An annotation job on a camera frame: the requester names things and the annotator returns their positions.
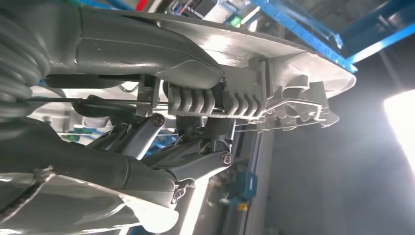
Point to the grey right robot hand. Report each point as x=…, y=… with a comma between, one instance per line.
x=97, y=48

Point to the blue metal shelf rack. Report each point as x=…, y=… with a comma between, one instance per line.
x=308, y=35

